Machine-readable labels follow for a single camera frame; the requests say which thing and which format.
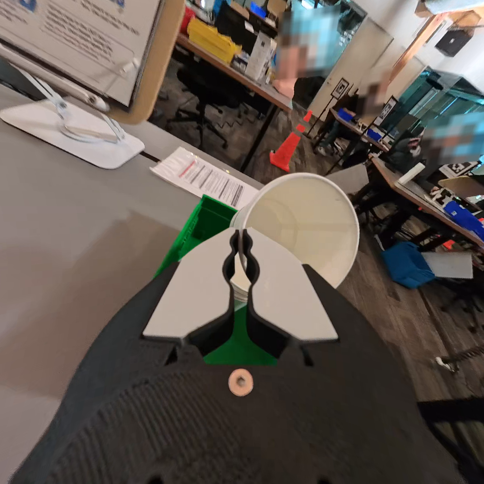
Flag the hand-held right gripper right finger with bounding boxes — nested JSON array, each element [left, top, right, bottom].
[[242, 228, 339, 358]]

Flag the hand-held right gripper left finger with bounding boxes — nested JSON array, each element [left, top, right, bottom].
[[143, 228, 241, 356]]

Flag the white paper cup green band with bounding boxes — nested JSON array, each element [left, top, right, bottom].
[[229, 207, 252, 303], [242, 173, 360, 290]]

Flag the green plastic bin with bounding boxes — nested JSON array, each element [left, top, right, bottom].
[[153, 195, 278, 367]]

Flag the grey desk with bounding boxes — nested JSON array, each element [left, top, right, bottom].
[[0, 85, 265, 484]]

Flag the large blue plastic bin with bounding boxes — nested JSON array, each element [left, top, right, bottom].
[[381, 241, 435, 289]]

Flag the laminated paper sheet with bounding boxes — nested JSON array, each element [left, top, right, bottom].
[[150, 147, 259, 209]]

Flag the white board on pole stand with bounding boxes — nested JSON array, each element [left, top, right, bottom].
[[325, 164, 369, 195]]

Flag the wooden table black legs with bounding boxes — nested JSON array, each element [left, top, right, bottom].
[[369, 157, 484, 250], [176, 32, 293, 172], [329, 108, 390, 152]]

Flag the white flat board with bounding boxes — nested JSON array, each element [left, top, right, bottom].
[[421, 251, 474, 280]]

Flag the small white box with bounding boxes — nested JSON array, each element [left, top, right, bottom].
[[395, 163, 426, 186]]

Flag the wooden document stand white base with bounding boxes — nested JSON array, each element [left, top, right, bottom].
[[439, 176, 484, 199], [0, 0, 186, 169]]

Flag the black office chair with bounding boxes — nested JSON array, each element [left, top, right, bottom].
[[166, 64, 246, 150]]

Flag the black white marker sign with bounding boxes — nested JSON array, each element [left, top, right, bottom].
[[306, 77, 350, 138], [378, 96, 398, 125]]

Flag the white carton box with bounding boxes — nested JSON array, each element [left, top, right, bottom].
[[246, 32, 277, 80]]

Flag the yellow plastic bin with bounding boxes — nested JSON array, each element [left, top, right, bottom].
[[188, 18, 243, 64]]

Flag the black monitor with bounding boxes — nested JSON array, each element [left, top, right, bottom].
[[214, 3, 248, 48]]

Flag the printed instruction sheet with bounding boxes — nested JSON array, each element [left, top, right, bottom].
[[0, 0, 163, 106]]

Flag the wooden support post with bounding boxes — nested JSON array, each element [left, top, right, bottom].
[[389, 11, 447, 82]]

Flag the black wall speaker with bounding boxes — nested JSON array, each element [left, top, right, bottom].
[[435, 29, 473, 57]]

